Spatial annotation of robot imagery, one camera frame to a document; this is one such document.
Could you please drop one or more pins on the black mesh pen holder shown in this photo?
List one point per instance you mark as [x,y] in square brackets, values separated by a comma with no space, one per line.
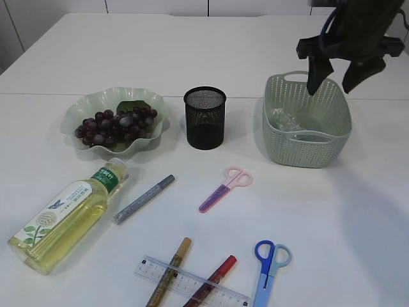
[205,117]

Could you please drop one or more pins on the pink purple scissors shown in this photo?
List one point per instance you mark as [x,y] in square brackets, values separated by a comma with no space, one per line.
[234,177]

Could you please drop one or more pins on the silver marker pen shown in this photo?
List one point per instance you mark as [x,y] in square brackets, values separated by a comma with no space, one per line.
[141,201]

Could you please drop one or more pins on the yellow tea plastic bottle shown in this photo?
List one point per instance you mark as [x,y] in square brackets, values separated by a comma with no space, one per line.
[51,235]

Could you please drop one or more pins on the gold marker pen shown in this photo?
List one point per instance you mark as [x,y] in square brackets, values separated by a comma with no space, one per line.
[160,290]

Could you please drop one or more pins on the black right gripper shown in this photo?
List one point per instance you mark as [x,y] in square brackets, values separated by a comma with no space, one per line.
[354,31]

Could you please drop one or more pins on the purple artificial grape bunch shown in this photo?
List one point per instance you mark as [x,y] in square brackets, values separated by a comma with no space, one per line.
[132,120]

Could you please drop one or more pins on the clear plastic sheet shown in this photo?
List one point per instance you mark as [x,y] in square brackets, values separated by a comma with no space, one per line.
[284,122]

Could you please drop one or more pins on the green plastic woven basket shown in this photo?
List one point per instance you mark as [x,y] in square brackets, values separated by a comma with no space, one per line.
[325,115]

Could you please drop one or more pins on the red marker pen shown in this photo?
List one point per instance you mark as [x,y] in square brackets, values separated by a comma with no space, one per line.
[202,293]

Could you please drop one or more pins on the clear plastic ruler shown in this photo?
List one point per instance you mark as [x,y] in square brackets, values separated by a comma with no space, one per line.
[186,284]

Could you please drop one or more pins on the blue scissors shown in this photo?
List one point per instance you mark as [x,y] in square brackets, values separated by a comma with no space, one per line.
[269,267]

